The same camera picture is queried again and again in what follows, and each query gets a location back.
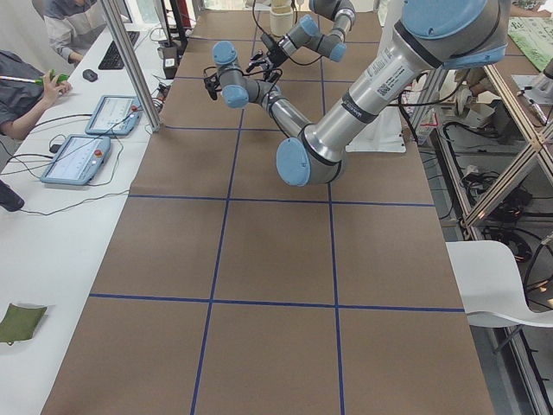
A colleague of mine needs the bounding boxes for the near teach pendant tablet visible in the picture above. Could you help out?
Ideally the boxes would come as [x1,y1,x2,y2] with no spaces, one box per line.
[40,135,111,186]

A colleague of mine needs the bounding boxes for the aluminium frame post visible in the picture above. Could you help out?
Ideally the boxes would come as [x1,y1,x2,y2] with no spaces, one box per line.
[99,0,162,132]

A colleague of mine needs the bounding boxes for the cream plastic basket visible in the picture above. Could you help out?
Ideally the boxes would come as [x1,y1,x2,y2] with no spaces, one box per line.
[270,0,294,37]

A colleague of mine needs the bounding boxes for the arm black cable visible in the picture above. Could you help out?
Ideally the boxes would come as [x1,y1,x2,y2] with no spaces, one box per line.
[251,0,329,68]

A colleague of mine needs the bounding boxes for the seated person grey shirt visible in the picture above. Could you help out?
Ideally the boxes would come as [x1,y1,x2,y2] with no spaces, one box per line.
[1,50,72,140]

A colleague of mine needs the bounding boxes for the teach pendant tablet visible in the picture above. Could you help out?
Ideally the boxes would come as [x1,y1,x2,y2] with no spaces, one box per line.
[85,95,141,137]
[40,135,111,186]

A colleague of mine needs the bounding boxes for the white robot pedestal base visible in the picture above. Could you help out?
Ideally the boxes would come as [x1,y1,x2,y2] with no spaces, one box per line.
[346,0,406,153]

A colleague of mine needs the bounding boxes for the person in white sleeves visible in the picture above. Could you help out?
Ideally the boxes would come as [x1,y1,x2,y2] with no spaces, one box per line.
[43,0,106,66]

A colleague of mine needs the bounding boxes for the far teach pendant tablet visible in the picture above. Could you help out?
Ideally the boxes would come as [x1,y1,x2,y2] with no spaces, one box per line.
[85,95,141,137]

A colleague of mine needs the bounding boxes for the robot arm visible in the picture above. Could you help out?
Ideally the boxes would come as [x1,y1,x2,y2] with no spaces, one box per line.
[212,1,511,186]
[246,0,356,81]

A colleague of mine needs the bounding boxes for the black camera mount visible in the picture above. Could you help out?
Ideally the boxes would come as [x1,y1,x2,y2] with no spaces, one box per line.
[203,67,221,101]

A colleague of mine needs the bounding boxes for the green cloth pouch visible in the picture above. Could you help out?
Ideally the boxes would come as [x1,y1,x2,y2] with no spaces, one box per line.
[1,303,48,345]

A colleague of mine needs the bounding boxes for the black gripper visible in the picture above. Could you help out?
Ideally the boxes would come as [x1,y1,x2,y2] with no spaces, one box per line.
[246,33,289,84]

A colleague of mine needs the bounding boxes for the black keyboard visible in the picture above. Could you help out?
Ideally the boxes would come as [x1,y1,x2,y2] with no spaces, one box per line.
[98,30,140,70]

